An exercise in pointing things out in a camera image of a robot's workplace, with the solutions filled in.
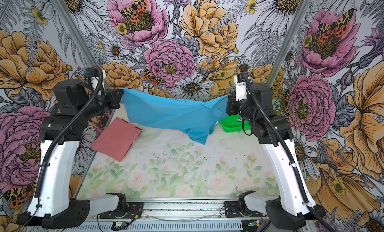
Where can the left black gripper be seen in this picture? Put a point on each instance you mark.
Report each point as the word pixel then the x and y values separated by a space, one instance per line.
pixel 115 97

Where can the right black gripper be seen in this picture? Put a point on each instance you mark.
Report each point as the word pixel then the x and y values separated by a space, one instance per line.
pixel 232 101

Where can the blue t shirt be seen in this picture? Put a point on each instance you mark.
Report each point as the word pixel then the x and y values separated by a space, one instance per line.
pixel 196 119

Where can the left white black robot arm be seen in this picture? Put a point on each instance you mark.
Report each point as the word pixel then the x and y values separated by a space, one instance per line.
pixel 51 207

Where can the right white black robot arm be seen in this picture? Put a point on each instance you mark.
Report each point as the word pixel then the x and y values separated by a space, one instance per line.
pixel 294 206

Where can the green plastic basket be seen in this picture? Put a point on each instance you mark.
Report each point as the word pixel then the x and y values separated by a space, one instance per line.
pixel 231 124

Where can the folded red t shirt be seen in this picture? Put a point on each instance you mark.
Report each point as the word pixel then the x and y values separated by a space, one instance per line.
pixel 116 140

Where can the small green circuit board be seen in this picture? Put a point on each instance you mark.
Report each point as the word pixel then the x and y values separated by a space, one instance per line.
pixel 254 224

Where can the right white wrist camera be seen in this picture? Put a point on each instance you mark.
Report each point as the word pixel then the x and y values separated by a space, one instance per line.
pixel 241 86

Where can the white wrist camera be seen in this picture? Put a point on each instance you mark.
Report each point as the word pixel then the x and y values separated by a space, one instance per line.
pixel 93 80
pixel 241 86

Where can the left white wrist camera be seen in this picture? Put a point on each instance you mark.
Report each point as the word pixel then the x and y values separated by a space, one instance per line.
pixel 93 80

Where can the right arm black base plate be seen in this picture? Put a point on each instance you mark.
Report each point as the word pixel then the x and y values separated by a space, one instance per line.
pixel 233 210

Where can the aluminium front rail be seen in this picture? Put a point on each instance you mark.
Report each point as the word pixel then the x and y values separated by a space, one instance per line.
pixel 189 209

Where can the left aluminium corner post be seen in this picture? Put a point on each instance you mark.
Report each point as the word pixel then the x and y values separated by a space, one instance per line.
pixel 64 18

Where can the aluminium corner post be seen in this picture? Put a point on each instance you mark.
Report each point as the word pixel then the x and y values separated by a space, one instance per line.
pixel 293 28
pixel 64 18

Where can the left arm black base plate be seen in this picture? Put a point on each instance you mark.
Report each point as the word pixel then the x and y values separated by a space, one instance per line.
pixel 130 211

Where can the white slotted cable duct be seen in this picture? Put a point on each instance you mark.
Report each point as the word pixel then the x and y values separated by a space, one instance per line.
pixel 162 226

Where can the right aluminium corner post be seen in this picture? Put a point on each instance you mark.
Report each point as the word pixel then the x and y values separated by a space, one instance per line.
pixel 293 28

